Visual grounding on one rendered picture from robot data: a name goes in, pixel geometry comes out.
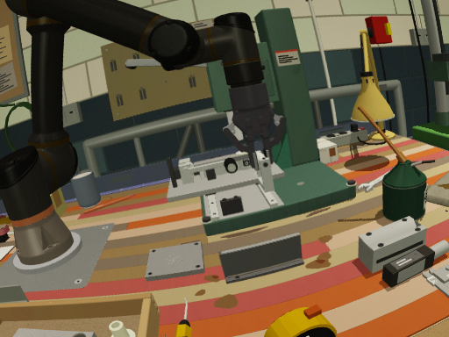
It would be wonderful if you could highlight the tan pegboard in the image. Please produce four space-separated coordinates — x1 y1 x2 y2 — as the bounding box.
100 18 215 122

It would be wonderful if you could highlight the grey mug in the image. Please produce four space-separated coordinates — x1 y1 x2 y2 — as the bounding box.
70 170 102 209

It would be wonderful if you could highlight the light grey slotted block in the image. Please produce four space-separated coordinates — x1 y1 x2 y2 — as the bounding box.
358 215 429 274

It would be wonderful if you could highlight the green arbor press body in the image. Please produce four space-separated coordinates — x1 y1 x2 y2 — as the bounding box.
201 7 358 237

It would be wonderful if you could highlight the black cable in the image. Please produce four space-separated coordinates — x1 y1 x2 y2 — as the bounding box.
408 0 433 124

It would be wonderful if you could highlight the grey wall socket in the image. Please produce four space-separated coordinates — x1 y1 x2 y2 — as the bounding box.
62 101 84 128
410 29 428 46

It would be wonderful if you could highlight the white control box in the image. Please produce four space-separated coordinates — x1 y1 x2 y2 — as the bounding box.
316 136 339 164

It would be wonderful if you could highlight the black shuttle handle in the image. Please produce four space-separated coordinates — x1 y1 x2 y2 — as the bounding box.
167 157 178 188

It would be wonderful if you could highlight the grey metal bar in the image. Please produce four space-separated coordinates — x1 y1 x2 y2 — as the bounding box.
11 327 97 337

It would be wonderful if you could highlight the black stop block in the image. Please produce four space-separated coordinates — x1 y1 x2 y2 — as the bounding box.
219 195 244 216

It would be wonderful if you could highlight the grey angle bracket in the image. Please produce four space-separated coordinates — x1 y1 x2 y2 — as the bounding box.
218 232 305 284

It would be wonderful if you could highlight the black box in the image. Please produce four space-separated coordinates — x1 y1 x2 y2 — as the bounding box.
381 245 437 288

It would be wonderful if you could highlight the grey cylinder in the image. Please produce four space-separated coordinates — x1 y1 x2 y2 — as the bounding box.
429 239 449 260

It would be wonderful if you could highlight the white paper sheet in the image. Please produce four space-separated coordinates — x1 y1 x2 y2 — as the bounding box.
0 244 17 265

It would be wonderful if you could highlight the red wall switch box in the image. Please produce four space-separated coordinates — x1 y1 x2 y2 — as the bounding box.
364 15 394 46

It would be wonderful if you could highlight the grey slide rail plate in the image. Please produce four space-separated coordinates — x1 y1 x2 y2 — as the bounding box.
201 182 284 223

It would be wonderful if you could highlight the green oil can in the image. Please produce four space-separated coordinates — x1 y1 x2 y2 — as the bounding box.
357 106 436 222

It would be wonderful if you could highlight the light grey plate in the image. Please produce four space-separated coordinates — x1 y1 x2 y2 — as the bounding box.
422 262 449 300

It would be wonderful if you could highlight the grey rag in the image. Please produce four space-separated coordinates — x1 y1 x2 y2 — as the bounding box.
424 175 449 207

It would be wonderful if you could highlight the notice board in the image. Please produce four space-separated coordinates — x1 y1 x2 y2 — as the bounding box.
0 0 31 106

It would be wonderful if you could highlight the orange pencil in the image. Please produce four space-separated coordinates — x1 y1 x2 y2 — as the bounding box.
82 193 136 214

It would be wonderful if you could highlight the yellow tape measure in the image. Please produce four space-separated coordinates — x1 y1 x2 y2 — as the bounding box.
262 305 339 337

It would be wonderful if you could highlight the grey square plate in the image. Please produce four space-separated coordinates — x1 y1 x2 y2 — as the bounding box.
144 240 206 283

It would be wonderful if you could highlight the grey mounting plate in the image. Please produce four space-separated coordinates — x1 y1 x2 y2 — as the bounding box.
0 222 116 294

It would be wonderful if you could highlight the green drill press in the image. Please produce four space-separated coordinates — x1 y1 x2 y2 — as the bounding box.
411 0 449 150

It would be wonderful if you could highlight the grey tube railing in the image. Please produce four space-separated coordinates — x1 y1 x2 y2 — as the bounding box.
82 79 408 176

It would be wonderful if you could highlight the green cable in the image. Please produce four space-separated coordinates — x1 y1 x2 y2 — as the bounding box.
3 101 33 153

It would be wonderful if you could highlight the grey shuttle plate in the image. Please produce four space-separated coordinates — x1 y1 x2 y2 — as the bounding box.
166 154 286 204

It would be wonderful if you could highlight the white spanner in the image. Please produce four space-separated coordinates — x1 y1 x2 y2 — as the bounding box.
355 174 387 193

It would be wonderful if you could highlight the yellow screwdriver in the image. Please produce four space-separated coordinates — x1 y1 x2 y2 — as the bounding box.
175 297 193 337

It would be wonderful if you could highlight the white thin pipe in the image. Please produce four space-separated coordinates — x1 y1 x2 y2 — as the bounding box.
306 0 339 127

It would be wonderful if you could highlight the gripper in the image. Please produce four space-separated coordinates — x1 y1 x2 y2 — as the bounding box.
222 81 287 165

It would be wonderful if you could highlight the yellow desk lamp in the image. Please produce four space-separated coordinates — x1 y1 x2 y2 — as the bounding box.
351 29 396 141

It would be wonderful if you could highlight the wooden tray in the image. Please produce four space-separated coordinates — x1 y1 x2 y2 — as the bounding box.
0 293 160 337

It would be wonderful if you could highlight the white plastic sleeve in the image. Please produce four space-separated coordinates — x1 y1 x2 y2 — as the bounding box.
107 319 136 337

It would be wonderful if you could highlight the white press ram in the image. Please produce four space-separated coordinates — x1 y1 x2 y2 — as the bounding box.
225 120 245 141

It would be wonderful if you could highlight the yellow box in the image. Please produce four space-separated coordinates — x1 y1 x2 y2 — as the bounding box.
50 189 68 218

